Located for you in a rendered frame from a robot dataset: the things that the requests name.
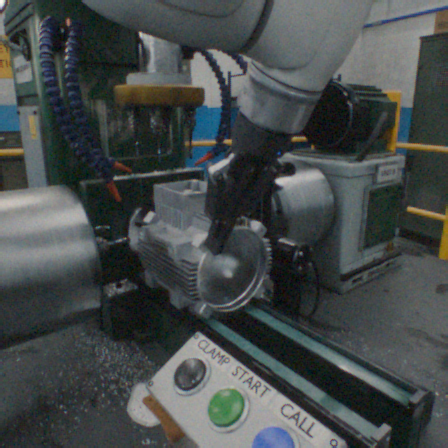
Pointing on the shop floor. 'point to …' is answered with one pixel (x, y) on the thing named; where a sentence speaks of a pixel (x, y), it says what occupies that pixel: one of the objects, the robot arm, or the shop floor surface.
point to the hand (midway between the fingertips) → (219, 233)
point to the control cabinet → (435, 98)
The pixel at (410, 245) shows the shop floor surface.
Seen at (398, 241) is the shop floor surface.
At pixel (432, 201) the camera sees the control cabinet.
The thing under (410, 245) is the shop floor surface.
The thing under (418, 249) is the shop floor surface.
